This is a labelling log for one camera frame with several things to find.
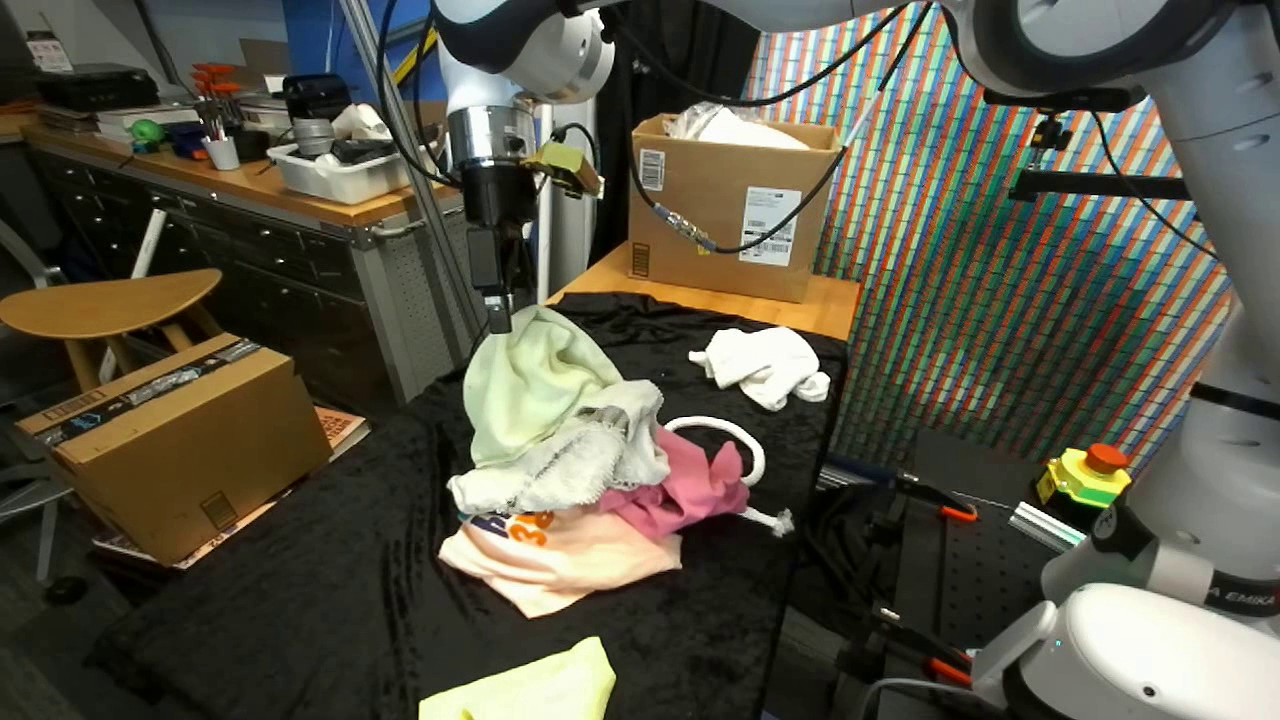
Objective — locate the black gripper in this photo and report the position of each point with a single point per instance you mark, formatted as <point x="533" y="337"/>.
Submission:
<point x="499" y="206"/>

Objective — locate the pale green towel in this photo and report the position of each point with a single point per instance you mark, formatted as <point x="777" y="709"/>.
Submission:
<point x="533" y="384"/>

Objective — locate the grey white towel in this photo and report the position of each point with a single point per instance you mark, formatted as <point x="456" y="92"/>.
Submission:
<point x="533" y="488"/>

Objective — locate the pink cloth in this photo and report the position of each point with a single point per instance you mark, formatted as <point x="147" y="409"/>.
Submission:
<point x="694" y="485"/>

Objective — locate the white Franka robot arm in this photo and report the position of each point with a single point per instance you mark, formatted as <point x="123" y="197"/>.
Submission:
<point x="1174" y="655"/>

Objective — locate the silver slanted pole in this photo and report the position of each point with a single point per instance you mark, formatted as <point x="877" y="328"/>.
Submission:
<point x="405" y="148"/>

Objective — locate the white plastic bin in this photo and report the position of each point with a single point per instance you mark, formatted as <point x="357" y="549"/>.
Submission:
<point x="344" y="186"/>

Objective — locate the cardboard box with white label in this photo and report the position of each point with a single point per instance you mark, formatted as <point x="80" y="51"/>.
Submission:
<point x="704" y="202"/>

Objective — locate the workbench with wooden top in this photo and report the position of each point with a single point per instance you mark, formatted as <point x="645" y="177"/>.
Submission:
<point x="264" y="266"/>

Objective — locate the white fluffy towel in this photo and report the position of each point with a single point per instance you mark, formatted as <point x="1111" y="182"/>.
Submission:
<point x="761" y="360"/>

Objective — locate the white plastic sheet in box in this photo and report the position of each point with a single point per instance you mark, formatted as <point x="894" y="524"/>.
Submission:
<point x="732" y="125"/>

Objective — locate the peach printed cloth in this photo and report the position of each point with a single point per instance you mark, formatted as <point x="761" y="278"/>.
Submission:
<point x="575" y="564"/>

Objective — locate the orange wooden side table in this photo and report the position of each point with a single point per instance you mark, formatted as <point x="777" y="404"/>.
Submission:
<point x="786" y="319"/>

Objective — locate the white cup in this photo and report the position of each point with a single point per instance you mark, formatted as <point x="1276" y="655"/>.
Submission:
<point x="220" y="153"/>

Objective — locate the blue board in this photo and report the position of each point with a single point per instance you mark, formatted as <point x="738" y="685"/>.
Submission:
<point x="313" y="32"/>

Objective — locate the orange red tool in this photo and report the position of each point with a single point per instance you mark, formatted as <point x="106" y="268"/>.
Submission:
<point x="218" y="80"/>

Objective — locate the cardboard box with black tape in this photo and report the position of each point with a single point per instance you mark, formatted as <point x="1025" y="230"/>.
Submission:
<point x="184" y="452"/>

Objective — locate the black table cloth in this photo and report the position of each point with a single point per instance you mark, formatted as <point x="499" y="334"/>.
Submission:
<point x="332" y="614"/>

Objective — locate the green small object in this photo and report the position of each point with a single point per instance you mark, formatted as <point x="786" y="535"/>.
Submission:
<point x="147" y="136"/>

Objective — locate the wooden stool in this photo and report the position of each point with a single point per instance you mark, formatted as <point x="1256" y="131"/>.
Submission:
<point x="106" y="302"/>

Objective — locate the yellow green cloth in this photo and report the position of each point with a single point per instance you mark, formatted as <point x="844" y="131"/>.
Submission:
<point x="533" y="685"/>

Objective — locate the black case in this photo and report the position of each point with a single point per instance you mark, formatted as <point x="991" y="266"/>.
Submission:
<point x="94" y="89"/>

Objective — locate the white paper label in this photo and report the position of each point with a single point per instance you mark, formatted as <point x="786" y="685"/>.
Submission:
<point x="46" y="51"/>

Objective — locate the silver metal rod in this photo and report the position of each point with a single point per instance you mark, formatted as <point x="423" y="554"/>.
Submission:
<point x="1046" y="524"/>

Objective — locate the yellow emergency stop button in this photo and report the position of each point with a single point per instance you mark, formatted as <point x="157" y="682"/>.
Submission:
<point x="1083" y="482"/>

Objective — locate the white upright post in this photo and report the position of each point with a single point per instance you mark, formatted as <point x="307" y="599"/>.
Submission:
<point x="570" y="245"/>

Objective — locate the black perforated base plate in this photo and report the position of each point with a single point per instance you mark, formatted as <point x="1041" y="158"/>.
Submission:
<point x="973" y="584"/>

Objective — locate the black camera on mount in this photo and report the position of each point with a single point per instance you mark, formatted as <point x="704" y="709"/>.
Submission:
<point x="1064" y="100"/>

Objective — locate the black horizontal mount bar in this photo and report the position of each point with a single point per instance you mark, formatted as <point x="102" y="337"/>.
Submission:
<point x="1092" y="186"/>

